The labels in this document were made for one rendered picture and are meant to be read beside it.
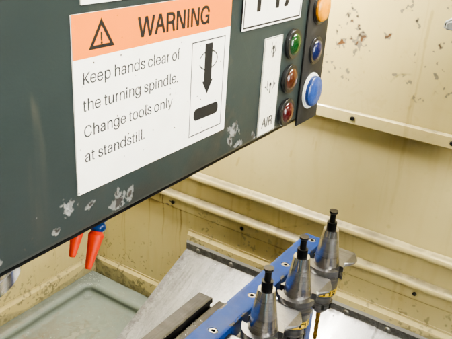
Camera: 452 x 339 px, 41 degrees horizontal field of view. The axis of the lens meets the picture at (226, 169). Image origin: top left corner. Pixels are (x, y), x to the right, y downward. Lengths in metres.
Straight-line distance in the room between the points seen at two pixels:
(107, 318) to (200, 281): 0.39
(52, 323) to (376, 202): 1.06
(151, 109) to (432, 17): 0.95
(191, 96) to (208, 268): 1.32
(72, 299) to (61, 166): 1.69
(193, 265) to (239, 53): 1.31
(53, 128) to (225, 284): 1.37
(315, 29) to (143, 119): 0.25
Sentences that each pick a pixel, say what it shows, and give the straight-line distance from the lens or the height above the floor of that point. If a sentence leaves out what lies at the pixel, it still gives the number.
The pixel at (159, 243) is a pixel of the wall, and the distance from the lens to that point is 1.86.
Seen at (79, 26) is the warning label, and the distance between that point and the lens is 0.34.
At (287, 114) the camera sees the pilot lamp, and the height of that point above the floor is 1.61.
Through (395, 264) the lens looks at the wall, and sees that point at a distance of 1.48.
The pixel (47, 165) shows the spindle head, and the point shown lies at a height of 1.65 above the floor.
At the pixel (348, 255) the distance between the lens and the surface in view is 1.12.
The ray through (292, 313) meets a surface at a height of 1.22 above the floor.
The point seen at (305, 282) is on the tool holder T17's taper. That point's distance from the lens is 0.96.
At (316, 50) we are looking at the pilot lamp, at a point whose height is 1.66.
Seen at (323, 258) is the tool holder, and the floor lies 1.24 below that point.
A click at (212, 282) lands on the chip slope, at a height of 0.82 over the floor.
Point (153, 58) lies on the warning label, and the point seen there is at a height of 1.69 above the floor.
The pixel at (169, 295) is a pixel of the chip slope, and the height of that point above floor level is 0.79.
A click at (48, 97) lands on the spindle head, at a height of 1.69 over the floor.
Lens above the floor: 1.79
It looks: 24 degrees down
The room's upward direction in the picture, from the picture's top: 4 degrees clockwise
